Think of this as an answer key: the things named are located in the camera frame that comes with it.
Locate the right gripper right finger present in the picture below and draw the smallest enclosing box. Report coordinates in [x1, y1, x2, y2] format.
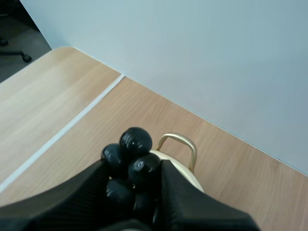
[157, 159, 263, 231]

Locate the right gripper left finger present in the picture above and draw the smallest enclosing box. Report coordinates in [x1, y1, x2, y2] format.
[0, 159, 135, 231]

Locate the bunch of dark toy grapes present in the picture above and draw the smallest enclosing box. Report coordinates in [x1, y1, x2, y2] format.
[100, 127, 161, 226]

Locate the black office chair base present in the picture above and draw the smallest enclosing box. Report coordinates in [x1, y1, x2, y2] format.
[0, 0, 33, 64]

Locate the gold pot with two handles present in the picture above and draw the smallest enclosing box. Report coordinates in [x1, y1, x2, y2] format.
[108, 132, 205, 193]

